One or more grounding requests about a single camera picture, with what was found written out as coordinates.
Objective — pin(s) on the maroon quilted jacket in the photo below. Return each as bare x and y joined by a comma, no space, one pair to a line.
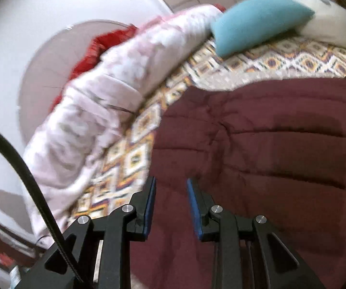
266,156

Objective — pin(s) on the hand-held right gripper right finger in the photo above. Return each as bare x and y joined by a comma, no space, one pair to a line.
193,207

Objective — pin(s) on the red blanket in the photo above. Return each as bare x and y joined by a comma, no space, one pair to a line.
100,48

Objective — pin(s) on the patterned bed sheet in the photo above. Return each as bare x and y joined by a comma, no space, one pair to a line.
137,159

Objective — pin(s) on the white fluffy blanket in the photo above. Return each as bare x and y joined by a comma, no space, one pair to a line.
100,96

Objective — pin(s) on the round padded headboard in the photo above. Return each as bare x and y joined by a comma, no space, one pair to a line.
46,75

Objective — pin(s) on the white pillow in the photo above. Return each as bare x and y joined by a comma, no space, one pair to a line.
332,24

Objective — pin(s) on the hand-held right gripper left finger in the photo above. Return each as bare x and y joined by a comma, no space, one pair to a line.
149,207

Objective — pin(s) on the teal pillow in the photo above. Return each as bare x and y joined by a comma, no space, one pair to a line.
257,21

